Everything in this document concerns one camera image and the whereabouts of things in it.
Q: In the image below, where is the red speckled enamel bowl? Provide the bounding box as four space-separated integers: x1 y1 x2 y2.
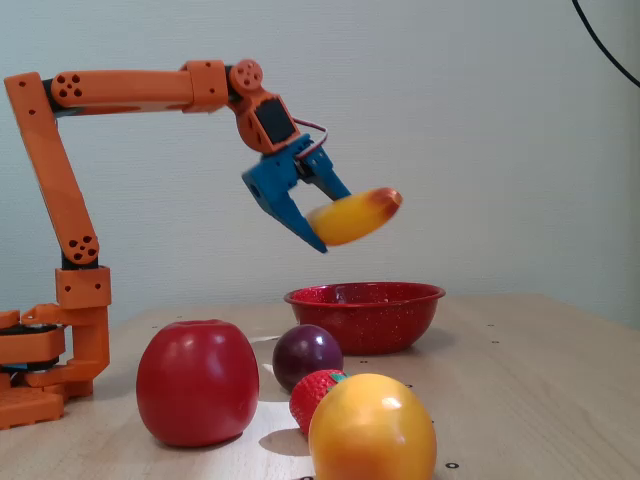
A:
283 281 447 357

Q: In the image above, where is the toy orange fruit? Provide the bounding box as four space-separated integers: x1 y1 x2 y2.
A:
308 373 439 480

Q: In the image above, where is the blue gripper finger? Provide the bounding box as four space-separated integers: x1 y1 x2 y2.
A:
302 146 352 202
264 192 329 254

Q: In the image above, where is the red toy strawberry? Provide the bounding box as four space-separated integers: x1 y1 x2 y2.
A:
288 368 349 436

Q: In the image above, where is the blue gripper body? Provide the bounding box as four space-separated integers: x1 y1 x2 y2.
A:
243 133 315 209

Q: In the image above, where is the orange robot base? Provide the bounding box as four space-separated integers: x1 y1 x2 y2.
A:
0 302 111 431

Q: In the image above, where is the yellow toy banana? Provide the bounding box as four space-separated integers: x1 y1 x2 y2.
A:
305 187 404 247

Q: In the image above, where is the purple toy plum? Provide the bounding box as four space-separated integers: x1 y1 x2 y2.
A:
272 323 345 394

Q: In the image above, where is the white red servo wire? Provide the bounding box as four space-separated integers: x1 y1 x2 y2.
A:
292 117 330 162

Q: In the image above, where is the red toy apple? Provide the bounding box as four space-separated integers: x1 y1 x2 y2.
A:
135 319 261 448

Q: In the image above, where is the black hanging cable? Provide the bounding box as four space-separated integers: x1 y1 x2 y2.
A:
572 0 640 89

